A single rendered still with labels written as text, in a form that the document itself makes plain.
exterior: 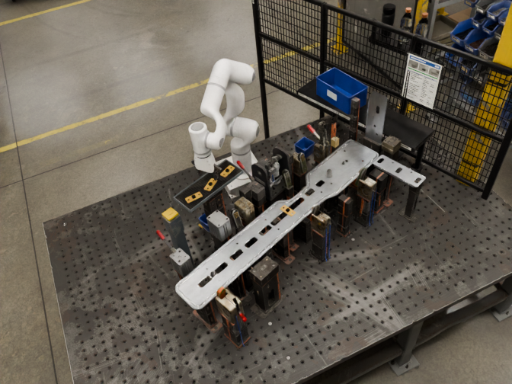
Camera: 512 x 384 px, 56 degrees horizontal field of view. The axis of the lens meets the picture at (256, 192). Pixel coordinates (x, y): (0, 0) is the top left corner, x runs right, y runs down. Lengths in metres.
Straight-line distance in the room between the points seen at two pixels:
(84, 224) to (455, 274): 2.18
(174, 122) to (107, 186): 0.97
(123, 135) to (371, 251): 2.91
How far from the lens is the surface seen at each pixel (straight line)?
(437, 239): 2.88
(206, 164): 2.33
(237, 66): 2.44
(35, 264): 4.10
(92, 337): 2.71
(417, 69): 2.89
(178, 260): 2.35
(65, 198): 4.46
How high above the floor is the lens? 2.93
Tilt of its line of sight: 47 degrees down
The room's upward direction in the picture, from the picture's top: 7 degrees counter-clockwise
